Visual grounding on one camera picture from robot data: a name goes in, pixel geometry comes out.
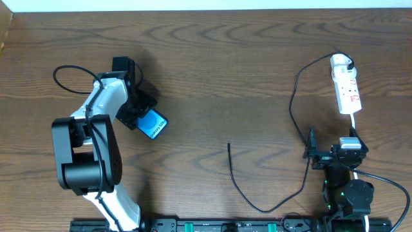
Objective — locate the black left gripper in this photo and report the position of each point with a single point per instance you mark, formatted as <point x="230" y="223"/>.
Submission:
<point x="137" y="111"/>

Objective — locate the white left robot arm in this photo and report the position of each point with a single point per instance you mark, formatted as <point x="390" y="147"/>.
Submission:
<point x="87" y="157"/>

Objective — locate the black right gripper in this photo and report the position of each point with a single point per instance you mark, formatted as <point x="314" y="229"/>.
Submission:
<point x="325" y="154"/>

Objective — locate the white charger plug adapter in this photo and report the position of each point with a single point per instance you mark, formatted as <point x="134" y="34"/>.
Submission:
<point x="342" y="67"/>

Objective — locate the white power strip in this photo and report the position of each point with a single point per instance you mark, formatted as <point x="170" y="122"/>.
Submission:
<point x="348" y="96"/>

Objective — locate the blue Galaxy smartphone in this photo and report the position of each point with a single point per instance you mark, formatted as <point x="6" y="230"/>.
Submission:
<point x="152" y="124"/>

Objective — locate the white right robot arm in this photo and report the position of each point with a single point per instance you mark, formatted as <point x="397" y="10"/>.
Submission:
<point x="349" y="199"/>

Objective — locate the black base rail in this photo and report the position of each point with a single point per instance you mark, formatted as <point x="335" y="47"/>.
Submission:
<point x="289" y="224"/>

